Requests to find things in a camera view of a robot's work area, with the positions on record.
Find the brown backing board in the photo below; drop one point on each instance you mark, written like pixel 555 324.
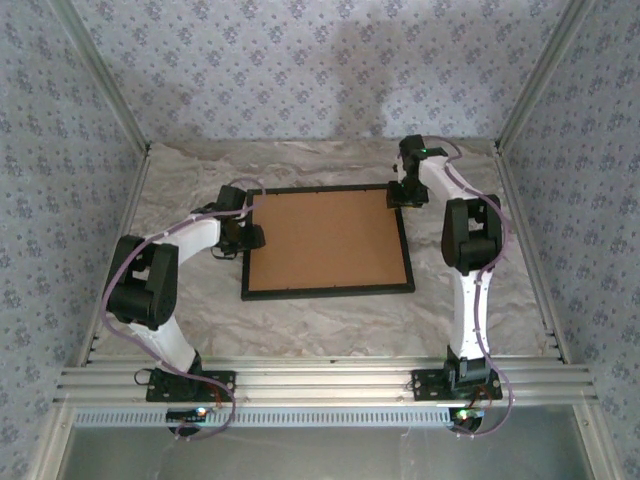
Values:
pixel 325 240

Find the black picture frame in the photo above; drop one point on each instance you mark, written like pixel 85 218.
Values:
pixel 325 295

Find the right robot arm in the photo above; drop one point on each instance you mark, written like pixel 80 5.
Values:
pixel 472 310

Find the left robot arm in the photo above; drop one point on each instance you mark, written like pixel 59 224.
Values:
pixel 190 235

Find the small circuit board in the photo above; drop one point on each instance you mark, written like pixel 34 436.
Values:
pixel 467 414
pixel 185 414

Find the grey metal panel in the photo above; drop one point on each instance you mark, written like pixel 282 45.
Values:
pixel 325 455

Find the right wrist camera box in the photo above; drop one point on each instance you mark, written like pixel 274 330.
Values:
pixel 398 172

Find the aluminium table side rail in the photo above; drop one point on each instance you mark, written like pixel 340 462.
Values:
pixel 520 200
pixel 134 200

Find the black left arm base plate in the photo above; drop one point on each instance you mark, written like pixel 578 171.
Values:
pixel 220 384

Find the wide aluminium base rail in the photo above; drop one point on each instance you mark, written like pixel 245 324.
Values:
pixel 325 380

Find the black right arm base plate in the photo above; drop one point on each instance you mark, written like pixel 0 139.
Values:
pixel 425 385

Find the short aluminium cage post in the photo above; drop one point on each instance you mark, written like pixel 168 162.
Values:
pixel 50 445
pixel 595 445

